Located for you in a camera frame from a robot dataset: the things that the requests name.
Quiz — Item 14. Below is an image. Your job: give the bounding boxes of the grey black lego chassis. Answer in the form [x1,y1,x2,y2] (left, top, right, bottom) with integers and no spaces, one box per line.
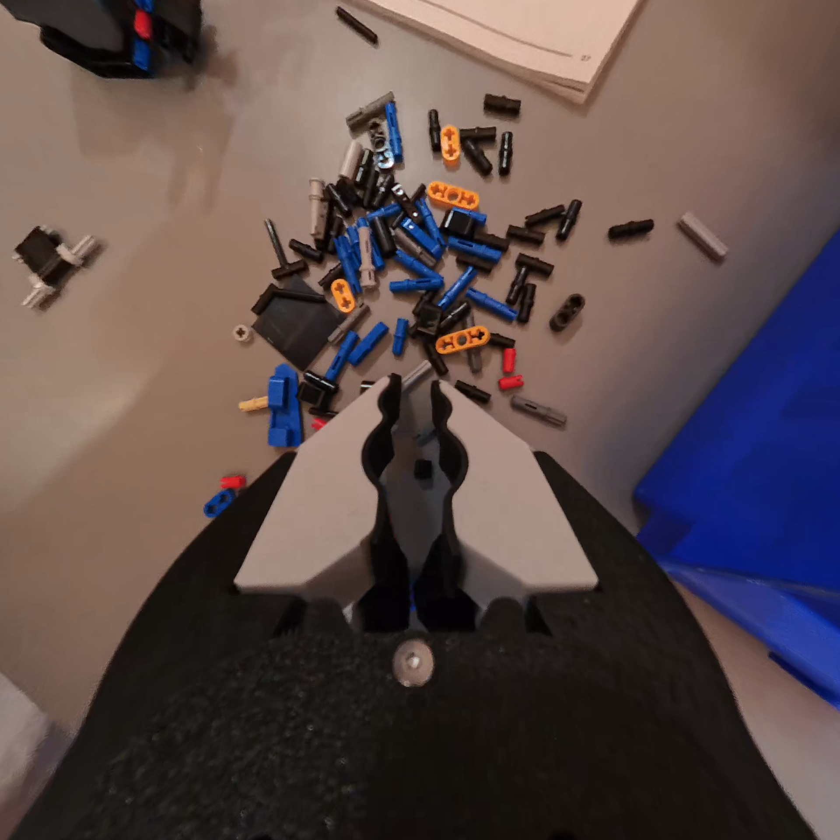
[39,0,204,81]

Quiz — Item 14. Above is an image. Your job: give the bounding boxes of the small black grey lego assembly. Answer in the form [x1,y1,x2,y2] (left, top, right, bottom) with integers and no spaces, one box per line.
[13,225,104,309]

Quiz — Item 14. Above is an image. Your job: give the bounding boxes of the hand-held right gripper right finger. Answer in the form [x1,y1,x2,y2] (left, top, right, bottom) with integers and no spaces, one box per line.
[413,379,601,634]

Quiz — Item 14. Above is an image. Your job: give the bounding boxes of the black flat lego panel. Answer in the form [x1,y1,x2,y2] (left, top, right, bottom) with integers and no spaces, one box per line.
[252,276,347,373]

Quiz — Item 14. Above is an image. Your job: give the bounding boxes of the light grey lego axle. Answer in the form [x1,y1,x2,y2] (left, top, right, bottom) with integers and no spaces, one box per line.
[676,210,730,263]

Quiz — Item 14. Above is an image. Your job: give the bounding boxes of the blue lego bracket piece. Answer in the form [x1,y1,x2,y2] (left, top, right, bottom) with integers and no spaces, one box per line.
[267,363,305,449]

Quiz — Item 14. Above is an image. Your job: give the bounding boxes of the blue plastic bin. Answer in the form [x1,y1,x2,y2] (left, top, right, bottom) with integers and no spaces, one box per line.
[633,226,840,711]

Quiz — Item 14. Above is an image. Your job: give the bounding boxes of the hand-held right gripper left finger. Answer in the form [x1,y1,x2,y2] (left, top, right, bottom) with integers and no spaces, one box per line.
[234,374,414,634]

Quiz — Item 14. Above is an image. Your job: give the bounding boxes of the black lego connector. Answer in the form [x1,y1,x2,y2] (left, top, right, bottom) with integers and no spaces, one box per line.
[549,293,587,332]

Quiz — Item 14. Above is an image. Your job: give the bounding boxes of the lego instruction booklet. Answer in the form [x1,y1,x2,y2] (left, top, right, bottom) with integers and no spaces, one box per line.
[357,0,648,106]

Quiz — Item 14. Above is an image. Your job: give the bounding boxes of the person's light grey trousers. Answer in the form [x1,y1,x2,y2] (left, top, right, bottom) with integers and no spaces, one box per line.
[0,669,73,840]

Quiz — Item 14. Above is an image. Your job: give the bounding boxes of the pile of blue black lego pins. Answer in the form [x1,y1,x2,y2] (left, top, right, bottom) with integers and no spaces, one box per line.
[252,92,586,454]

